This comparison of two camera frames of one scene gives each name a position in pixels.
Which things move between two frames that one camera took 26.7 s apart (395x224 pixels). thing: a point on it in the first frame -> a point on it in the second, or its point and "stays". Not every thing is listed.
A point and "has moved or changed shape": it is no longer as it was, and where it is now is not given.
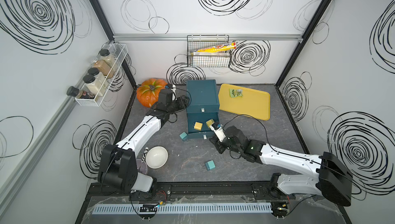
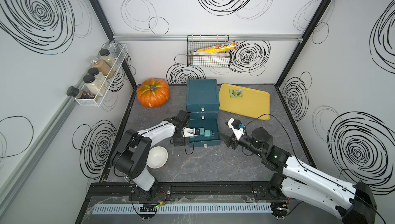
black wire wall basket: [207, 59] stays
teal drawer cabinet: [202, 105] has moved or changed shape
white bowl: [156, 157] stays
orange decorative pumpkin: [148, 93] stays
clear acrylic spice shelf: [110, 58] stays
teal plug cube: [210, 165] -> [201, 131]
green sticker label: [235, 93] stays
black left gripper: [181, 103] -> [179, 141]
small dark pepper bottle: [74, 92] stays
